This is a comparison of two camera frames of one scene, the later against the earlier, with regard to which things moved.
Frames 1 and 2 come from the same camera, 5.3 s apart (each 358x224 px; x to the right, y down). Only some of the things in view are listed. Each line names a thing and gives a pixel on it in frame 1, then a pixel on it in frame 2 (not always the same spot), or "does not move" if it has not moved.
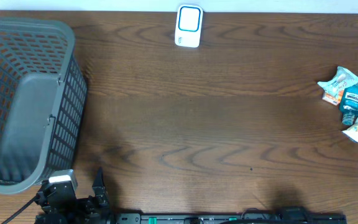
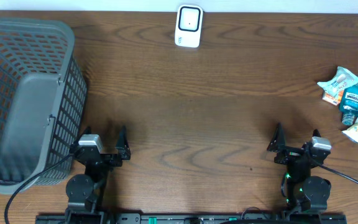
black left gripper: (90, 208) to (122, 145)
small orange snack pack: (333, 99) does not move
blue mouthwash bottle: (352, 99) does not move
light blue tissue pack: (342, 79) does not move
